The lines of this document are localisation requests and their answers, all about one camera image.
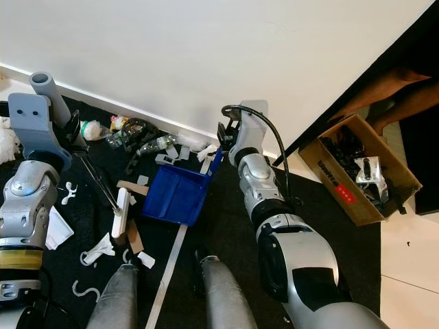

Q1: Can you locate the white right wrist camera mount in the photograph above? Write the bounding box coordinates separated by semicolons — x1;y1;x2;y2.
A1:
230;101;273;165

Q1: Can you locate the blue plastic dustpan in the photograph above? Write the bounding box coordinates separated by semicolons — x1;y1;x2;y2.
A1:
141;147;224;227

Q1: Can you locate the clear plastic wrapped gadget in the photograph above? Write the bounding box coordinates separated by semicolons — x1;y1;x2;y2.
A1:
355;156;389;205

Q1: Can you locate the black door frame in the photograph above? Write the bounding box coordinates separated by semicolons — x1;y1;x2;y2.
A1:
274;0;439;165

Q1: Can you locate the colourful snack wrapper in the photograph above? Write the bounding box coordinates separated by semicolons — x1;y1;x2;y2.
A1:
110;114;132;132

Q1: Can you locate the black plastic chain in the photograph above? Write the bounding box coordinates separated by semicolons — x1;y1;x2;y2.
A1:
122;118;160;156

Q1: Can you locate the grey right robot leg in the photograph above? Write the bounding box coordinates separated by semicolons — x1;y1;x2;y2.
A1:
192;248;263;329

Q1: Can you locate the white plastic hook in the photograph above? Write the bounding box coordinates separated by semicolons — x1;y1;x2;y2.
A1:
72;283;104;304
58;182;84;206

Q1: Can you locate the brown cardboard box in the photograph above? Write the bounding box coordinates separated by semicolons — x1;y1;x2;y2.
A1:
298;114;423;227

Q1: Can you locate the crumpled white tissue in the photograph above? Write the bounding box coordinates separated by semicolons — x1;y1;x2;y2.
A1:
195;142;221;162

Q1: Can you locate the white plastic bag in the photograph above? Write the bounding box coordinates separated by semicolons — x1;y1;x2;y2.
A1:
0;117;23;163

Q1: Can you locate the white hand brush black handle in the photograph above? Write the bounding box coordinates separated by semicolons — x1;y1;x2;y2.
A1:
79;154;132;239

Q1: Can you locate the grey robot leg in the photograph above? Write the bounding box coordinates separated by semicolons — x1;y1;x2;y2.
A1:
93;263;140;329
192;248;263;329

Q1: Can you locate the brown cardboard piece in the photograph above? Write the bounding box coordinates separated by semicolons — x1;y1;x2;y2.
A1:
118;180;150;197
127;221;145;253

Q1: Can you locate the white tape strip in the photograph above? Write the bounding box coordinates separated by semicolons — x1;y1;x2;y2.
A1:
144;156;211;329

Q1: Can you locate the white paper scrap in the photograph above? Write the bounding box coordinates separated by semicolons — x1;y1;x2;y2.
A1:
80;233;116;267

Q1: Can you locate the large white paper packet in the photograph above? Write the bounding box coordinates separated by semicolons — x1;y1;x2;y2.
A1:
45;206;74;252

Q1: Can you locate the grey left robot leg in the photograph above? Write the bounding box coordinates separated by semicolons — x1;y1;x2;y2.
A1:
93;263;140;329

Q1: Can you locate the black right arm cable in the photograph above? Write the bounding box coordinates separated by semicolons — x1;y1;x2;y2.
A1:
223;103;302;210

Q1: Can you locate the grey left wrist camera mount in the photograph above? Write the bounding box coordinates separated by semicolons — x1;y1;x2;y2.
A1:
8;71;73;172

